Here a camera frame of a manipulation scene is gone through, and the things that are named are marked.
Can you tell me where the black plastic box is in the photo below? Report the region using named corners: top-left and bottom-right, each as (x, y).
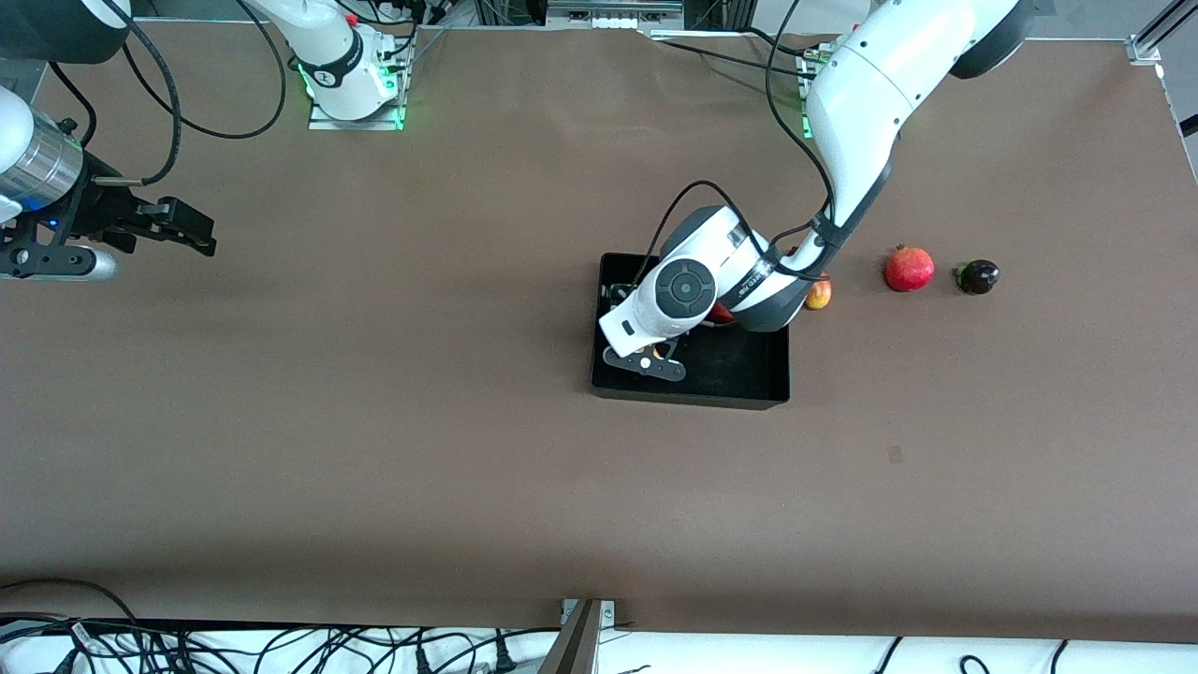
top-left (590, 252), bottom-right (793, 412)

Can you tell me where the white power strip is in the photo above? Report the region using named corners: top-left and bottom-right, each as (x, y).
top-left (547, 0), bottom-right (686, 31)

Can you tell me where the red yellow mango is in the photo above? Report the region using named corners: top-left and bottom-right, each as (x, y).
top-left (786, 245), bottom-right (834, 311)

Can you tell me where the red pomegranate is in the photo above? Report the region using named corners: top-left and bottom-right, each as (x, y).
top-left (884, 244), bottom-right (936, 293)

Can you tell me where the dark purple mangosteen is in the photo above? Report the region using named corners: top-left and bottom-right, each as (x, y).
top-left (954, 259), bottom-right (1001, 296)

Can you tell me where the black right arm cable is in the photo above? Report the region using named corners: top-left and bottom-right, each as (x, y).
top-left (47, 0), bottom-right (289, 186)

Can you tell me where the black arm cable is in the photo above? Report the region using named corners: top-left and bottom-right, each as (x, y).
top-left (635, 0), bottom-right (836, 284)
top-left (47, 0), bottom-right (289, 186)

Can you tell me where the black looped floor cable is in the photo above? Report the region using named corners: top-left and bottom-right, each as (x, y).
top-left (0, 578), bottom-right (139, 626)

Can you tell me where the silver mounting bracket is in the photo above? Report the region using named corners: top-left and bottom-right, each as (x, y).
top-left (561, 598), bottom-right (618, 627)

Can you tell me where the grey camera post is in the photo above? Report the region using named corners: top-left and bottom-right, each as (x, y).
top-left (536, 599), bottom-right (602, 674)

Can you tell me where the black table cable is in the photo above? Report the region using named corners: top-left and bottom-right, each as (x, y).
top-left (646, 26), bottom-right (825, 85)

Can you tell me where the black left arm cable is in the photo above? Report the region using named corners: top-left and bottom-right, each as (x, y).
top-left (635, 0), bottom-right (836, 284)

